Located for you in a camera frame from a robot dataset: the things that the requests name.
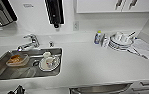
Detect stainless steel dishwasher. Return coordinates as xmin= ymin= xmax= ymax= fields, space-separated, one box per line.
xmin=68 ymin=83 xmax=134 ymax=94

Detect small chrome sink knob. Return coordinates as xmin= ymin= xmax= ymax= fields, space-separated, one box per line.
xmin=48 ymin=40 xmax=54 ymax=48

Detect white bowl with cup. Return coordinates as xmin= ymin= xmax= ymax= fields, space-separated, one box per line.
xmin=38 ymin=51 xmax=61 ymax=73

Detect black soap dispenser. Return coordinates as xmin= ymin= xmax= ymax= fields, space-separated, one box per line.
xmin=44 ymin=0 xmax=66 ymax=29

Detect chrome sink faucet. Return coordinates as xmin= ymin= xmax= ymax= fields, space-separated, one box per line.
xmin=17 ymin=33 xmax=41 ymax=53

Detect stacked white dishes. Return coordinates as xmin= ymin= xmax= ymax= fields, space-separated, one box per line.
xmin=108 ymin=31 xmax=137 ymax=53

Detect orange food container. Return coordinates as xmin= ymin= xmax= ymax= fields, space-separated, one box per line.
xmin=5 ymin=53 xmax=30 ymax=68

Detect white double-door base cabinet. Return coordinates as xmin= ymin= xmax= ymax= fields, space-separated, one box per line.
xmin=0 ymin=83 xmax=70 ymax=94

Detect stainless steel sink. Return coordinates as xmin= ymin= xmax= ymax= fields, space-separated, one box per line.
xmin=0 ymin=47 xmax=64 ymax=82

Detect steel paper towel dispenser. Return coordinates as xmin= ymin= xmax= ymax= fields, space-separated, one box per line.
xmin=0 ymin=0 xmax=18 ymax=27

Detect white drawer stack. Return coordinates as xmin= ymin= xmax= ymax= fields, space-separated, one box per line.
xmin=131 ymin=81 xmax=149 ymax=94

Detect white wall outlet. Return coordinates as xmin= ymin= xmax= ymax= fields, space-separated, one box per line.
xmin=73 ymin=21 xmax=80 ymax=32

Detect white wall cabinet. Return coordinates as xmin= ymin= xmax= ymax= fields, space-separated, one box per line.
xmin=75 ymin=0 xmax=149 ymax=14

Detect small wall label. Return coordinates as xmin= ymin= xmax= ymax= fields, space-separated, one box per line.
xmin=23 ymin=3 xmax=34 ymax=8

